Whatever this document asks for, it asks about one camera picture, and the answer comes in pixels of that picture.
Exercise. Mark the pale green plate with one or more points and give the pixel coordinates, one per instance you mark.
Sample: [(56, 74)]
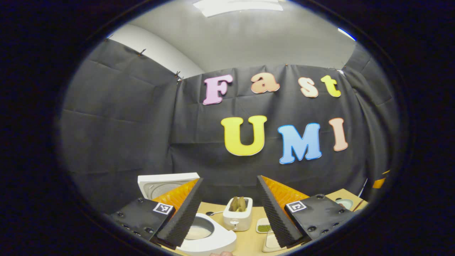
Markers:
[(344, 203)]

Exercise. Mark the white rice cooker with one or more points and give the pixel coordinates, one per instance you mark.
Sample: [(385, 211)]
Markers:
[(220, 238)]

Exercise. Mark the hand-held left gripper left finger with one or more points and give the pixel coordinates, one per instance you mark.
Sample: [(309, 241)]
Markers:
[(183, 220)]

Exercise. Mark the brown toast slice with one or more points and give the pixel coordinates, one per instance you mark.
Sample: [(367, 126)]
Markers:
[(242, 205), (233, 205)]

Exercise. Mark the clear container of rice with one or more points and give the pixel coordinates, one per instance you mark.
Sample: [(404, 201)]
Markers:
[(272, 243)]

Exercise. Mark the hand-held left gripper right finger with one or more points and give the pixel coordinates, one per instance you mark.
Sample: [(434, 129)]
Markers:
[(275, 217)]

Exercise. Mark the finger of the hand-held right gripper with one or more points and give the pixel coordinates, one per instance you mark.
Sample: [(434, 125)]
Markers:
[(379, 183)]

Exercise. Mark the black backdrop cloth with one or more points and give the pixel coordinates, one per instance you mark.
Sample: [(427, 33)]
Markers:
[(142, 142)]

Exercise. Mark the white toaster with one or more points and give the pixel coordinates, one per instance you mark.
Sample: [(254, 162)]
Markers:
[(236, 222)]

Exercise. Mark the white divided grain dish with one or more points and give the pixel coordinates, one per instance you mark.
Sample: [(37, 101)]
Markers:
[(263, 228)]

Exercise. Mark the ceiling light panel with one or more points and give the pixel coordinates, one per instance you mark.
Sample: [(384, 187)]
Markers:
[(346, 34)]

